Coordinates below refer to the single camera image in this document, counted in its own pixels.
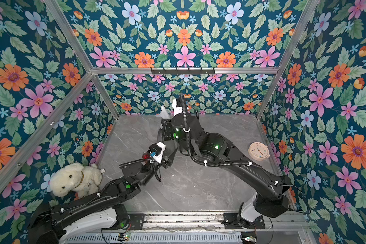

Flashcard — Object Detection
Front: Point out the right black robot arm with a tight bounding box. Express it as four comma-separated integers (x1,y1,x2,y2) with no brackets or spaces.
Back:
160,94,292,222

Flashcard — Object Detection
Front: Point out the cream round wall clock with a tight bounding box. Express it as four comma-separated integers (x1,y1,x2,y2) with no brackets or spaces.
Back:
248,142,270,161

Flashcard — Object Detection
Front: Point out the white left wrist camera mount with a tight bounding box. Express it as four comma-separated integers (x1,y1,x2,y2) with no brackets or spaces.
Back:
149,142,166,164

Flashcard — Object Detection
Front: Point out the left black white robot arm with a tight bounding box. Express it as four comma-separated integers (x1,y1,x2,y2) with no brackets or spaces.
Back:
28,140,182,244

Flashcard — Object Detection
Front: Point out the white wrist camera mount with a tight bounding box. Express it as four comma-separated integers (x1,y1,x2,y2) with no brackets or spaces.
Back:
172,99,184,120
149,142,166,164

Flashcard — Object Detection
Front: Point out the cream plush teddy bear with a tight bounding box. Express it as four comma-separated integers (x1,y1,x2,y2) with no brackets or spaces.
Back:
50,163,102,198

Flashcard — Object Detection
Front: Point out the small red object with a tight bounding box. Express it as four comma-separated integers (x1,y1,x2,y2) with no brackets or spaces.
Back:
142,154,151,162

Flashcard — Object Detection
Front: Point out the metal base rail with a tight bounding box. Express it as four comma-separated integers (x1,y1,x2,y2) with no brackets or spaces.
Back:
126,211,315,244

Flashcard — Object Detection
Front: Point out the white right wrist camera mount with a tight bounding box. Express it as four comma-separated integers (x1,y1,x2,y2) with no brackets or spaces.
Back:
172,99,184,120

